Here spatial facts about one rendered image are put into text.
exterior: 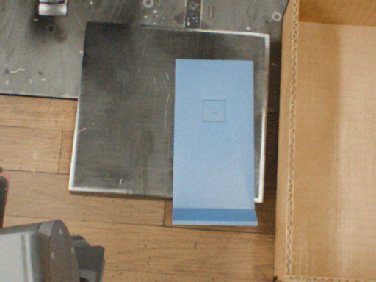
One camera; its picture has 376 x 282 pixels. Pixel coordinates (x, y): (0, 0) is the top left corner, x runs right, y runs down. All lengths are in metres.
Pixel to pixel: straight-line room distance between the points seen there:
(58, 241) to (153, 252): 0.29
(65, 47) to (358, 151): 0.29
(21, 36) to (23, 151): 0.11
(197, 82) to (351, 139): 0.15
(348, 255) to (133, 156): 0.21
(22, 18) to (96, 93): 0.11
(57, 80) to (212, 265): 0.22
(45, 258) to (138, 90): 0.34
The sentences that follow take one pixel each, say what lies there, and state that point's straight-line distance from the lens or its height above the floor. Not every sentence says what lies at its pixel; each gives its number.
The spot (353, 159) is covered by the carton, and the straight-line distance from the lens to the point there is 0.68.
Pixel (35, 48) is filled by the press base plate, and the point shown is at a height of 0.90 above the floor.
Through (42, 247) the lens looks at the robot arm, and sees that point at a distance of 0.34.
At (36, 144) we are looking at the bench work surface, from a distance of 0.68.
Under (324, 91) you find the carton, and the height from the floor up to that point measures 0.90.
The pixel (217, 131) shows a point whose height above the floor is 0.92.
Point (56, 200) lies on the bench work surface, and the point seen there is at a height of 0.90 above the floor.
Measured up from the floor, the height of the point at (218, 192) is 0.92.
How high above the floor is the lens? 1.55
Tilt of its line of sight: 75 degrees down
